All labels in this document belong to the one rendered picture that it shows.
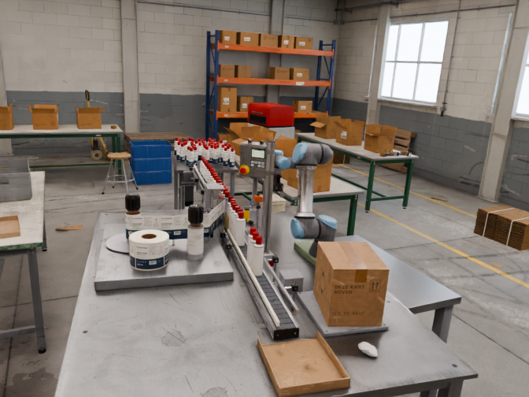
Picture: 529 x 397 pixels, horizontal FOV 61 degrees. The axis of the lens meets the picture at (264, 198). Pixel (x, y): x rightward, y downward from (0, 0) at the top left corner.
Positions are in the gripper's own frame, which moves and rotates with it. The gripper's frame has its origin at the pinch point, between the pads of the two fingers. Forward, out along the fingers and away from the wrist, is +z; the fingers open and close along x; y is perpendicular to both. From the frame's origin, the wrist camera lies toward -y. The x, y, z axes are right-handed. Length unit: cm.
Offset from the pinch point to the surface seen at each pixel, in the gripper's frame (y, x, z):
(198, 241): 51, -68, 1
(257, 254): 78, -46, 0
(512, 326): 65, 189, 100
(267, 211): 43, -25, -9
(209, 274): 68, -67, 13
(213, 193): 1.8, -43.3, -8.8
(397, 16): -507, 501, -188
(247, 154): 35, -35, -41
